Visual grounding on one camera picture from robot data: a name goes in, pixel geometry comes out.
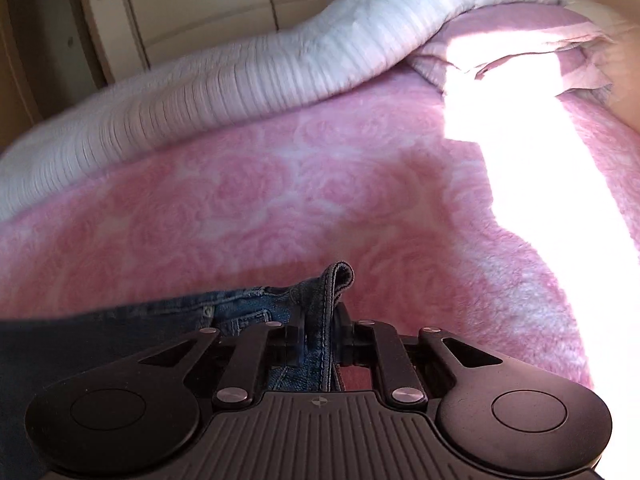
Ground blue denim jeans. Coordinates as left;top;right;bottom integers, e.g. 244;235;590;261
0;260;356;480

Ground pink floral fleece blanket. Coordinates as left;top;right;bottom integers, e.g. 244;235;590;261
1;68;639;396

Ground white striped quilt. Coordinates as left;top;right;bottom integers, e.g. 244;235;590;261
1;0;567;220

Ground pink pillow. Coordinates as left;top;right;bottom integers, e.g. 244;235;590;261
406;3;612;96

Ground cream wardrobe cabinet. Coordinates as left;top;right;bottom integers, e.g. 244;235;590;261
0;0;417;137

